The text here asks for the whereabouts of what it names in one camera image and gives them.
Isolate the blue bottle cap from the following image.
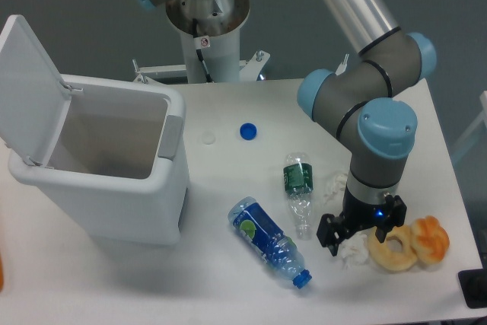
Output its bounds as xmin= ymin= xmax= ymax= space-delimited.
xmin=239 ymin=123 xmax=257 ymax=141

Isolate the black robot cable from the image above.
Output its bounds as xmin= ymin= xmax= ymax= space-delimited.
xmin=192 ymin=18 xmax=213 ymax=84

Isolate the white bottle cap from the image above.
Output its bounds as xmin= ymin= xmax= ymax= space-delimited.
xmin=201 ymin=131 xmax=216 ymax=145

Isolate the white trash bin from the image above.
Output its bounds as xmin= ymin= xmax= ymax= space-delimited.
xmin=1 ymin=15 xmax=189 ymax=245

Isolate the plain ring doughnut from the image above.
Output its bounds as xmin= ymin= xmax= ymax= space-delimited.
xmin=368 ymin=225 xmax=418 ymax=272

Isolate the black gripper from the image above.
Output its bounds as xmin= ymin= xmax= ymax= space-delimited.
xmin=317 ymin=187 xmax=407 ymax=256

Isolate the orange object at edge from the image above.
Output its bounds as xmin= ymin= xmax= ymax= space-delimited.
xmin=0 ymin=255 xmax=5 ymax=292

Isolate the upper crumpled white tissue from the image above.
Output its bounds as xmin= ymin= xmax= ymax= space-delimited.
xmin=323 ymin=171 xmax=348 ymax=205

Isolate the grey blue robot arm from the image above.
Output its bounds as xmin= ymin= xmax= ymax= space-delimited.
xmin=139 ymin=0 xmax=437 ymax=254

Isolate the white frame at right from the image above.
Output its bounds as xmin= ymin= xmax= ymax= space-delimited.
xmin=450 ymin=91 xmax=486 ymax=166

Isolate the blue label plastic bottle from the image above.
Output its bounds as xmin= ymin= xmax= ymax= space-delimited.
xmin=228 ymin=196 xmax=312 ymax=289

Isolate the orange glazed bun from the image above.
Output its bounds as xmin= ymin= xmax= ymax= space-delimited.
xmin=410 ymin=215 xmax=450 ymax=265

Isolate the black device at edge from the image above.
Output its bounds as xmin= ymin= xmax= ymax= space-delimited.
xmin=457 ymin=269 xmax=486 ymax=309

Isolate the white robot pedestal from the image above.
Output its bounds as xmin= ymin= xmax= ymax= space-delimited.
xmin=131 ymin=0 xmax=350 ymax=84

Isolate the green label crushed bottle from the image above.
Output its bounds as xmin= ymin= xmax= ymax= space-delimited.
xmin=282 ymin=152 xmax=314 ymax=241

